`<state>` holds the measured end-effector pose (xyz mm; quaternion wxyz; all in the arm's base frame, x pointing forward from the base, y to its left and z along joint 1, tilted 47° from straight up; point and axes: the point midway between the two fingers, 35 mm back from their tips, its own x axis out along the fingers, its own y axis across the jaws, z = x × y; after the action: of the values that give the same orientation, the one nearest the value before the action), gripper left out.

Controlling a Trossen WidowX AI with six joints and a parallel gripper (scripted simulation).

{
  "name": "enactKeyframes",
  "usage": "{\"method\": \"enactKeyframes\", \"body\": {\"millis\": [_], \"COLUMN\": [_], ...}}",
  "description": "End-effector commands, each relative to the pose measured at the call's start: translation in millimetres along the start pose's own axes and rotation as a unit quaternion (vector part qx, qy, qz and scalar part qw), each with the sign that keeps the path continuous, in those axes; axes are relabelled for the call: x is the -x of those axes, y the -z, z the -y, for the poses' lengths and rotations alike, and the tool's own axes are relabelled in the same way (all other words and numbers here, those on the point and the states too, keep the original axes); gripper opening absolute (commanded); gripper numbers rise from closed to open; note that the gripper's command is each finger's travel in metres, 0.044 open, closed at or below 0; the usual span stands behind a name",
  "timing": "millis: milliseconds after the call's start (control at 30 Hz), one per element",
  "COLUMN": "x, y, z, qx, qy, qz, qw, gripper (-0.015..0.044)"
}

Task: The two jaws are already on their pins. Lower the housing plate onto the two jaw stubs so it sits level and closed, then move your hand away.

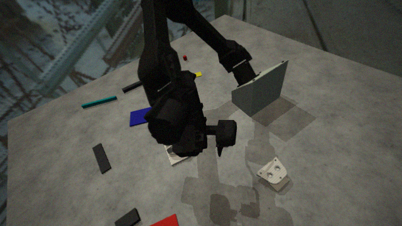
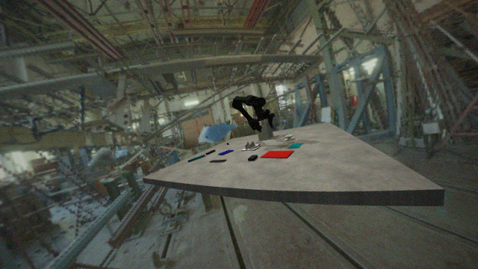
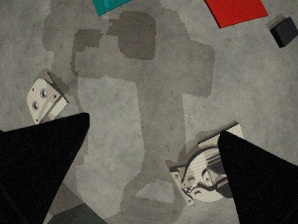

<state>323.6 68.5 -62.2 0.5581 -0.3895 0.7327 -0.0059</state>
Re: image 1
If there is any teal flat bar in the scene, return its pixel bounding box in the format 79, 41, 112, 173
82, 96, 117, 109

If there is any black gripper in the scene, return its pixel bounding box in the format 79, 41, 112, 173
189, 103, 237, 157

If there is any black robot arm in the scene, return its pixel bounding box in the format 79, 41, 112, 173
137, 0, 260, 158

